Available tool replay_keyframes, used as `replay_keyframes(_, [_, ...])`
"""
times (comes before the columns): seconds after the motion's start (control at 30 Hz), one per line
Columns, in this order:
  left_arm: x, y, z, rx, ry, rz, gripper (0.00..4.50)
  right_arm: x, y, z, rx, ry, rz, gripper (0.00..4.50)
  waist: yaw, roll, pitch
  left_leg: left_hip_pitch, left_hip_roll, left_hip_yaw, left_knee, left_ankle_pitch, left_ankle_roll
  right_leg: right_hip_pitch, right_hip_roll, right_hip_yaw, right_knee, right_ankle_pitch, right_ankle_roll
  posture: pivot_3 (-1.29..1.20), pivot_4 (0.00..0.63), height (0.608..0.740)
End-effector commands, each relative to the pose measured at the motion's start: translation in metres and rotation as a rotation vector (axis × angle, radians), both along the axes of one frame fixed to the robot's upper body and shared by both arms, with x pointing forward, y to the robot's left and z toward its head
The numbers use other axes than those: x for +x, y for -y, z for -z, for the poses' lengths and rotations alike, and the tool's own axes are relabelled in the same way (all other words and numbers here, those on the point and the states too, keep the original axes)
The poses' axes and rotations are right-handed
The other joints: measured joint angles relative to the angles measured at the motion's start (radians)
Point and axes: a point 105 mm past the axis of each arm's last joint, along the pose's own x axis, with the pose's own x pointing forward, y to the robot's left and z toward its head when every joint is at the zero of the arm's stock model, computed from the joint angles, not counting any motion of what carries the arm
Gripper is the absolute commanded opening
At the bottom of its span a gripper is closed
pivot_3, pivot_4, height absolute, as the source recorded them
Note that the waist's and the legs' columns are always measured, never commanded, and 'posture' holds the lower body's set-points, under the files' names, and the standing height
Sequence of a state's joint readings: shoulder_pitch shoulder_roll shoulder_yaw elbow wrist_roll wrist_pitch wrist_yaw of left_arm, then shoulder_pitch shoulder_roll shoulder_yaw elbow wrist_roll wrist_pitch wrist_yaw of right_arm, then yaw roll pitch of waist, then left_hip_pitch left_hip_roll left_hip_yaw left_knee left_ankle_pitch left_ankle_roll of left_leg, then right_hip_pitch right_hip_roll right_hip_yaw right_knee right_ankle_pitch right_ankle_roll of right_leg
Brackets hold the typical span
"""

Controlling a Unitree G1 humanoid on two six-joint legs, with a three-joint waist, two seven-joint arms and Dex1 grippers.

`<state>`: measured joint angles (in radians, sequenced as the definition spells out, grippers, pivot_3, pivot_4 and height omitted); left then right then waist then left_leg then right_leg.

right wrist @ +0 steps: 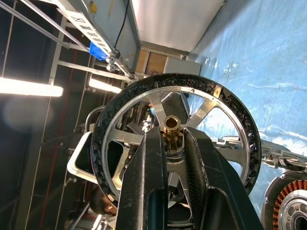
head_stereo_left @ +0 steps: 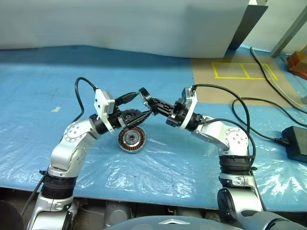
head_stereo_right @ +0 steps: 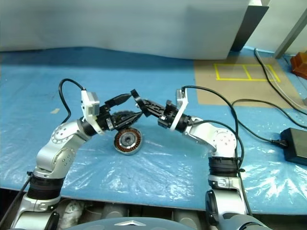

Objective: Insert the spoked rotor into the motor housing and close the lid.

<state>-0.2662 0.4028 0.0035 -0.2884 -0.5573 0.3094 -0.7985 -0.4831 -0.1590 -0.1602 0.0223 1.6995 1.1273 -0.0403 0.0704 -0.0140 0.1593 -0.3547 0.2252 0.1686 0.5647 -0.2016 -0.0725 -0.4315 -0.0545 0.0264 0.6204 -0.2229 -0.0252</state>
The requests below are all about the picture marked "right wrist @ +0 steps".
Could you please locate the blue plastic table cover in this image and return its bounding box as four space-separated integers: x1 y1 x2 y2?
187 0 307 216

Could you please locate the white rounded frame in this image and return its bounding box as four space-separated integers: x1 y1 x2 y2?
67 131 99 184

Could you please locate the labelled aluminium frame rail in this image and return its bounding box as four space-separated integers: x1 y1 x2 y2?
38 0 144 81

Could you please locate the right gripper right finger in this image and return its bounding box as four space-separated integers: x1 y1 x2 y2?
182 126 264 230

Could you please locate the long fluorescent ceiling light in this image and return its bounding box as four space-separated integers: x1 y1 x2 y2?
0 77 64 98

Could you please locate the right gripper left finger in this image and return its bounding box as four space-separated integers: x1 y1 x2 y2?
116 129 168 230

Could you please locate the black-rimmed spoked rotor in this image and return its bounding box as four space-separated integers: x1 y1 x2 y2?
90 73 262 228

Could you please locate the person with dark hair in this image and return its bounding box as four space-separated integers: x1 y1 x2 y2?
63 185 119 230

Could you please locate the brown wooden crate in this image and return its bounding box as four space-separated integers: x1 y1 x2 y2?
135 47 168 76

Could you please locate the motor housing with copper windings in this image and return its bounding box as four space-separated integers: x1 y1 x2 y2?
260 172 307 230

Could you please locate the short fluorescent ceiling light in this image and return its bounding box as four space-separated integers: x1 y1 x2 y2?
88 78 123 94

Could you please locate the blue plastic scrap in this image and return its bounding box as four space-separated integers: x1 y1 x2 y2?
89 42 108 60

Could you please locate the round grey motor lid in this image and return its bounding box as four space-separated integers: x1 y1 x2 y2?
212 135 307 173

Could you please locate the white backdrop board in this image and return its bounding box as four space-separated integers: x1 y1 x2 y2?
131 0 225 52

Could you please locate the grey metal box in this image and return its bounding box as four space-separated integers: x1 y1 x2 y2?
164 58 201 76

